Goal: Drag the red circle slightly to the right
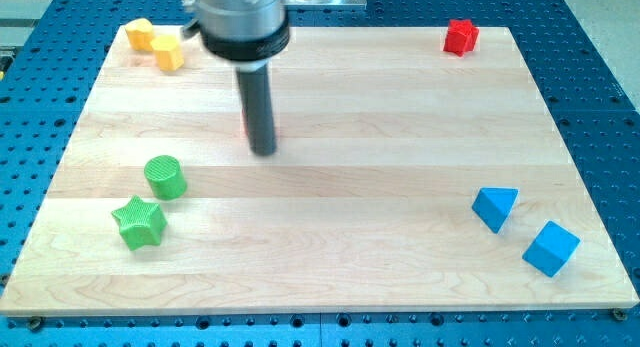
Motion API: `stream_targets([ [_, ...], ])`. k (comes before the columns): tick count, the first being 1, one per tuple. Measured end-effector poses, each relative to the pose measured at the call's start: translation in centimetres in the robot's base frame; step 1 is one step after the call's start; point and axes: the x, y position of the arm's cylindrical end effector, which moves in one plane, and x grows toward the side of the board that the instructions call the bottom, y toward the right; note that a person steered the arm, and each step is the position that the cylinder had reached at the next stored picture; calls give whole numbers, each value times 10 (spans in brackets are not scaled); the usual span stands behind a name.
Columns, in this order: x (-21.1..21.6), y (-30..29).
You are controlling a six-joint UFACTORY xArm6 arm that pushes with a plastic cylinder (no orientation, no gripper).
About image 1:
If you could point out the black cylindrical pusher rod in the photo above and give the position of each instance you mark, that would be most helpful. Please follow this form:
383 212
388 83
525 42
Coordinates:
255 94

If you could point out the yellow hexagon block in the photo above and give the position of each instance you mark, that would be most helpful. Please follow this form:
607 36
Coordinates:
167 52

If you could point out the green cylinder block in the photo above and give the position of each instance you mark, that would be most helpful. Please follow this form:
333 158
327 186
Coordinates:
165 177

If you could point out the yellow heart block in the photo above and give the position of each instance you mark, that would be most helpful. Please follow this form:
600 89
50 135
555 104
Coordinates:
140 33

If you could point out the light wooden board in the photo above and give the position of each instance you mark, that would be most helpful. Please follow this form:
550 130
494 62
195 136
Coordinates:
384 141

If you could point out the green star block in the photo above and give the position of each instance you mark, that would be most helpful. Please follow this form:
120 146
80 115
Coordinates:
140 223

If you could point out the blue perforated table plate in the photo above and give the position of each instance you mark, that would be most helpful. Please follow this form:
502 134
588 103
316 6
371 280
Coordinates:
51 78

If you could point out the red star block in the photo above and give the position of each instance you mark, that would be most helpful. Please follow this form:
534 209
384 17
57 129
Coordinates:
461 37

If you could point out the blue triangle block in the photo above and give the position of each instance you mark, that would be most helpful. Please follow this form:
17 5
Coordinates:
493 206

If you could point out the blue cube block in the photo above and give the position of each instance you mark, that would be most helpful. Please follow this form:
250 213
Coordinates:
551 249

